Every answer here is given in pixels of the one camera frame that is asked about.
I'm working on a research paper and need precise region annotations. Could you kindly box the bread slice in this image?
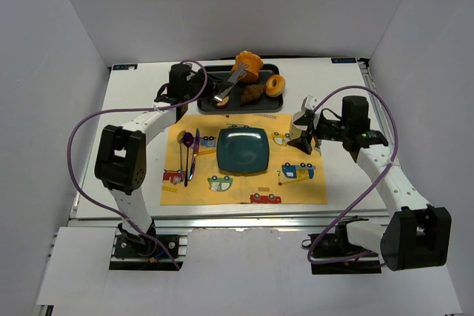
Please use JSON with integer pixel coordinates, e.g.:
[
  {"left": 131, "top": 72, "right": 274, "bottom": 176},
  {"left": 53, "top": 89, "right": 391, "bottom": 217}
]
[{"left": 216, "top": 96, "right": 230, "bottom": 109}]

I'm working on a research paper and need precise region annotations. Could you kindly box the glazed donut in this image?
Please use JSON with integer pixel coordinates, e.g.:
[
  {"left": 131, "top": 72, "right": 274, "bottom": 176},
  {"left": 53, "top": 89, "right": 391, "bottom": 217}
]
[{"left": 265, "top": 75, "right": 286, "bottom": 98}]

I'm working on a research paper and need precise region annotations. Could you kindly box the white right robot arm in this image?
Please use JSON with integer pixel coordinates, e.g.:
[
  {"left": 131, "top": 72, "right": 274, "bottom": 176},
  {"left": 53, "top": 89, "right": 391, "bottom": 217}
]
[{"left": 289, "top": 95, "right": 452, "bottom": 271}]

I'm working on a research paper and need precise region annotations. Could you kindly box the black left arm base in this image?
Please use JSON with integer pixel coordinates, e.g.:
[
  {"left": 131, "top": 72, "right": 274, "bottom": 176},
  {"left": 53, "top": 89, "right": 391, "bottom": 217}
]
[{"left": 109, "top": 232, "right": 187, "bottom": 272}]

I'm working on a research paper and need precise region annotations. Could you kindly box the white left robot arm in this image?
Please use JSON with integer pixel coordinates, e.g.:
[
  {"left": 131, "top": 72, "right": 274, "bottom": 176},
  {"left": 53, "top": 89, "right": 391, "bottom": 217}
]
[{"left": 94, "top": 62, "right": 224, "bottom": 256}]

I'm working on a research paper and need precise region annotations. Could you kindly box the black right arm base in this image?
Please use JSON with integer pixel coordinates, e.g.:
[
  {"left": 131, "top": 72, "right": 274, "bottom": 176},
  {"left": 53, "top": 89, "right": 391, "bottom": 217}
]
[{"left": 311, "top": 216, "right": 382, "bottom": 275}]

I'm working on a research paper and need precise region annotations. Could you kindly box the orange pumpkin bread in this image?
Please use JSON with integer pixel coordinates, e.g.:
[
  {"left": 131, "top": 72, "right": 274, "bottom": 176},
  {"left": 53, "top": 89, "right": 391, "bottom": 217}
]
[{"left": 231, "top": 51, "right": 264, "bottom": 84}]

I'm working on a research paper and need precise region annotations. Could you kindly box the pale yellow mug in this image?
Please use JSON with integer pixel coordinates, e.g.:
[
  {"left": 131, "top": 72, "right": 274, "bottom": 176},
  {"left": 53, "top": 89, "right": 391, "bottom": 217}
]
[{"left": 289, "top": 112, "right": 307, "bottom": 140}]

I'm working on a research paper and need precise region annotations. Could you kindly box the black baking tray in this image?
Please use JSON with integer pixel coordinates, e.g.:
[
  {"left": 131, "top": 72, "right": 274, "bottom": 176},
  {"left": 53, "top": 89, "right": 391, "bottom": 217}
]
[{"left": 197, "top": 64, "right": 284, "bottom": 114}]

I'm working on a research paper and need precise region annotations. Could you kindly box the purple iridescent knife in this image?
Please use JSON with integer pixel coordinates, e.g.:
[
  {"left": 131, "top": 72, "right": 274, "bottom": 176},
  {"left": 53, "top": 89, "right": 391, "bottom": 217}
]
[{"left": 188, "top": 129, "right": 201, "bottom": 181}]

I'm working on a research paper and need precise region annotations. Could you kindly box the gold spoon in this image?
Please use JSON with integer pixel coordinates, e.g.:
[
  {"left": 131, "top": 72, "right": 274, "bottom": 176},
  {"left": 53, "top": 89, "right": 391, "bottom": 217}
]
[{"left": 176, "top": 130, "right": 186, "bottom": 182}]

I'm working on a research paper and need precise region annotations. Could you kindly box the brown croissant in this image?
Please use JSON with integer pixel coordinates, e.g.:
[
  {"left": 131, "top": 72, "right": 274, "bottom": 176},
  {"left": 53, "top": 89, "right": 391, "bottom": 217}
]
[{"left": 240, "top": 84, "right": 266, "bottom": 105}]

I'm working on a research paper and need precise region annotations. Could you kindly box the purple iridescent spoon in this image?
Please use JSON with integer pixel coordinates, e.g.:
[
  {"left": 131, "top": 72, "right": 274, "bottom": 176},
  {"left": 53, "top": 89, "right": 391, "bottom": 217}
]
[{"left": 183, "top": 131, "right": 194, "bottom": 187}]

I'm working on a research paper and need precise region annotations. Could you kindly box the dark teal square plate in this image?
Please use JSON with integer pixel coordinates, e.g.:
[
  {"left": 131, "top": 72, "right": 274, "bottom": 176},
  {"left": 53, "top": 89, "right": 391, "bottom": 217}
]
[{"left": 216, "top": 127, "right": 270, "bottom": 175}]

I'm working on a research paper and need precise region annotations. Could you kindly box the yellow cartoon placemat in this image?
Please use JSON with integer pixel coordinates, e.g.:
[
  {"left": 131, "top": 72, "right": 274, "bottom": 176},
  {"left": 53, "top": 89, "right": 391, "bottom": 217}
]
[{"left": 161, "top": 114, "right": 327, "bottom": 206}]

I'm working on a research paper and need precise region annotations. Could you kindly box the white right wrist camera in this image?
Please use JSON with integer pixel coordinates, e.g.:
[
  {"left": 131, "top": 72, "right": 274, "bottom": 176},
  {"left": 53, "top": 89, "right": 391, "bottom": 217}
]
[{"left": 301, "top": 95, "right": 318, "bottom": 114}]

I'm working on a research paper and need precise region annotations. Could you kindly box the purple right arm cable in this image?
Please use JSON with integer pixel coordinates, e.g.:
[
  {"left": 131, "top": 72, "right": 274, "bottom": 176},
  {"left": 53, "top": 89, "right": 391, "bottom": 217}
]
[{"left": 307, "top": 85, "right": 398, "bottom": 266}]

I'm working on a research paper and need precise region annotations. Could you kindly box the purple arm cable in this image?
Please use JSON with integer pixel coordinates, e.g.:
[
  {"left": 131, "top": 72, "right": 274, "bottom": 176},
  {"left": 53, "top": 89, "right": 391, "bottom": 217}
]
[
  {"left": 67, "top": 59, "right": 210, "bottom": 271},
  {"left": 307, "top": 85, "right": 398, "bottom": 266}
]

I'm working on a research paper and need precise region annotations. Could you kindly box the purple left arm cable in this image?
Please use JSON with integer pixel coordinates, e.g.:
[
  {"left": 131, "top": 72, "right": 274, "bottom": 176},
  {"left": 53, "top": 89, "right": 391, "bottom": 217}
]
[{"left": 67, "top": 59, "right": 210, "bottom": 271}]

